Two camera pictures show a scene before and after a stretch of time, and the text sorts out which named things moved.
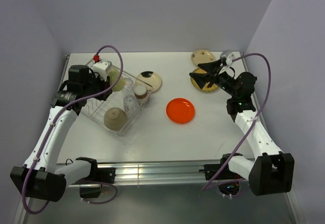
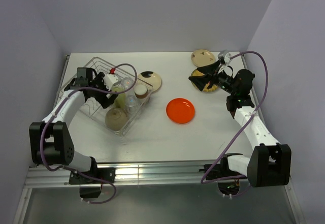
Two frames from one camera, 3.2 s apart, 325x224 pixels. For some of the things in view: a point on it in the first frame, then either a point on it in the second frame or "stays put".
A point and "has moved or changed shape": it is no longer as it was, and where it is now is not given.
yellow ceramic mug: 113,74 has moved or changed shape
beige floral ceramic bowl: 115,119 stays put
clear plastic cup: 130,103 stays put
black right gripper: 213,75 stays put
